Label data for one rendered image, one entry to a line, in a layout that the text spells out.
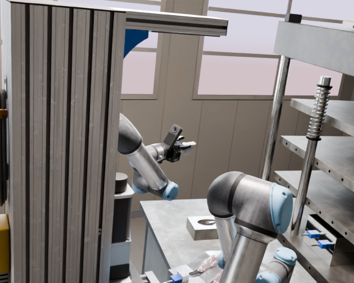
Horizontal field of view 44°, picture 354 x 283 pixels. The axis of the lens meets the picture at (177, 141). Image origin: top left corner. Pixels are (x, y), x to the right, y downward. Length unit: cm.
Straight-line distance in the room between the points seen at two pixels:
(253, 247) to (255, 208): 10
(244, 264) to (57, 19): 73
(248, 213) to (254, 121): 352
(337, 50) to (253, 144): 251
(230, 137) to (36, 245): 353
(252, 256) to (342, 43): 143
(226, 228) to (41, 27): 75
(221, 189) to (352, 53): 128
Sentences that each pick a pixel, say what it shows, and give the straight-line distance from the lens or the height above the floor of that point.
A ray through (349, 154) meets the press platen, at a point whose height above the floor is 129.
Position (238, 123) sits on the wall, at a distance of 453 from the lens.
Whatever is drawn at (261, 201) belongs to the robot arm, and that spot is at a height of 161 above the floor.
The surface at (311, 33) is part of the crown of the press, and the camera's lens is 258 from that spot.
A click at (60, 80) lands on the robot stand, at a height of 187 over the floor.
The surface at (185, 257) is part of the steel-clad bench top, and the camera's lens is 237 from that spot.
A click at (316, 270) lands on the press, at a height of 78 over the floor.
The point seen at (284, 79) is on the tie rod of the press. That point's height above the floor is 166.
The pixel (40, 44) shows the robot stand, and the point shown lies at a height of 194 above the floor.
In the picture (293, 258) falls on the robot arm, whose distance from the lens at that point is 156.
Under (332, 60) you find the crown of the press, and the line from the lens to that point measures 239.
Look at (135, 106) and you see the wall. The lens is 398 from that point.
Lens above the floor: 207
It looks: 18 degrees down
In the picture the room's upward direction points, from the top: 6 degrees clockwise
